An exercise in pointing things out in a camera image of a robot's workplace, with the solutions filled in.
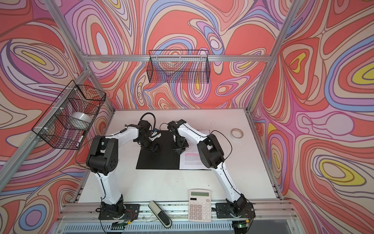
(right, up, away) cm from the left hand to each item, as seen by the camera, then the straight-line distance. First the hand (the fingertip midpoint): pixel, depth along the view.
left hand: (158, 148), depth 96 cm
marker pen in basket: (-34, +8, -24) cm, 43 cm away
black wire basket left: (-43, +18, -21) cm, 51 cm away
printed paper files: (+22, -5, -4) cm, 23 cm away
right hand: (+16, -4, -2) cm, 16 cm away
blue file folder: (+7, -5, -4) cm, 9 cm away
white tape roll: (+56, +9, +9) cm, 57 cm away
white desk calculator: (+26, -25, -22) cm, 43 cm away
